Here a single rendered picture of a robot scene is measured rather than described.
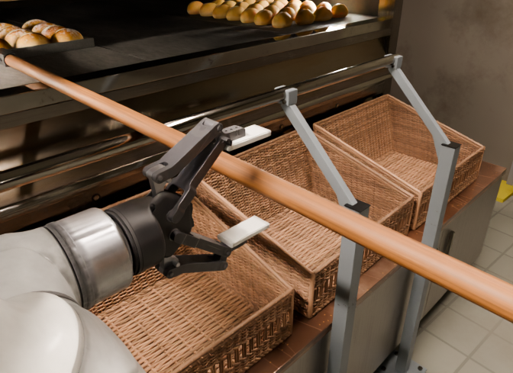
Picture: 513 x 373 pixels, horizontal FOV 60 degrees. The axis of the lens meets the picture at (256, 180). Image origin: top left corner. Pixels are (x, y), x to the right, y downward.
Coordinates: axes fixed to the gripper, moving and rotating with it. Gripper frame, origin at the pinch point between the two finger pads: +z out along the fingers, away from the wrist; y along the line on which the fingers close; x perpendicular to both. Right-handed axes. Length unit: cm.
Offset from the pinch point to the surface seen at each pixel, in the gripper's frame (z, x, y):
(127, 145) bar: -3.0, -28.1, 2.7
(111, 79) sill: 15, -66, 2
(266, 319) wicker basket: 19, -16, 49
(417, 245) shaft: 0.0, 22.6, -1.4
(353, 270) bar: 37, -6, 40
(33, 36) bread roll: 11, -102, -4
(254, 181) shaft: -1.2, 0.9, -0.6
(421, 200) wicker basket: 94, -17, 48
